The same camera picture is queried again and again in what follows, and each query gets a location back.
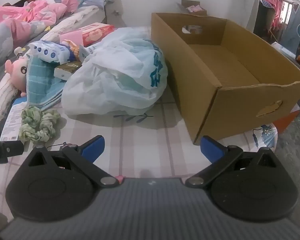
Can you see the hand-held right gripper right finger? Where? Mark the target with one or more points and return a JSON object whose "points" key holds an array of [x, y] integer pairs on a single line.
{"points": [[211, 148]]}

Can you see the large brown cardboard box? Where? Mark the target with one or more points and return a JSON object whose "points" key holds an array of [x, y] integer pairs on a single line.
{"points": [[240, 105]]}

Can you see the blue white tissue pack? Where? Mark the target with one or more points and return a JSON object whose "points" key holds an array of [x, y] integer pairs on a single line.
{"points": [[50, 51]]}

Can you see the white cartoon print pillow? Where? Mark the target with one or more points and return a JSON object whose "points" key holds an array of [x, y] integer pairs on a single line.
{"points": [[262, 137]]}

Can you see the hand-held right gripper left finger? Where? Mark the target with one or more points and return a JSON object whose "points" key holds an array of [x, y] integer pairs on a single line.
{"points": [[93, 146]]}

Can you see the light blue checked towel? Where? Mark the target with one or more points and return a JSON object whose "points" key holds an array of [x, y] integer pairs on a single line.
{"points": [[40, 85]]}

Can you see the orange striped white cloth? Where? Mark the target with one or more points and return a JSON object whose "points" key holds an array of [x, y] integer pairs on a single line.
{"points": [[74, 50]]}

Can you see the pink pack in small box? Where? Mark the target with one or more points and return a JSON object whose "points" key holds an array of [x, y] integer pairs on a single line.
{"points": [[193, 8]]}

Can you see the blue panel with circle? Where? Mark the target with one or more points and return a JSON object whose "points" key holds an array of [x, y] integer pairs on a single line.
{"points": [[298, 25]]}

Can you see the small brown cardboard box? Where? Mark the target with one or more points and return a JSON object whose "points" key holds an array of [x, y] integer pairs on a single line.
{"points": [[185, 5]]}

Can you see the red pink wet wipes pack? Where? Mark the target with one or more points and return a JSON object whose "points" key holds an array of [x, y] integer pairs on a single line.
{"points": [[95, 33]]}

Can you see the white plastic bag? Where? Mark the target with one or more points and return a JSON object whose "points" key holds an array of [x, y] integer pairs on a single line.
{"points": [[110, 80]]}

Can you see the pink white plush toy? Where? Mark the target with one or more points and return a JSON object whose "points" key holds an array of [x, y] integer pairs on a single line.
{"points": [[18, 70]]}

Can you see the pink flat pack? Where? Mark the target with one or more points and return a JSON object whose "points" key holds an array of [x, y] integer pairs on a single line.
{"points": [[70, 36]]}

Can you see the pink hanging clothes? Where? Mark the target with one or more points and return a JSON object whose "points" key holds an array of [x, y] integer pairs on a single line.
{"points": [[273, 5]]}

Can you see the gold tissue pack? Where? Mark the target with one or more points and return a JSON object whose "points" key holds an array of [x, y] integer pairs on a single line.
{"points": [[67, 68]]}

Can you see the green white scrunchie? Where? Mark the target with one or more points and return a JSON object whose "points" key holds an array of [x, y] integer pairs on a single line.
{"points": [[40, 127]]}

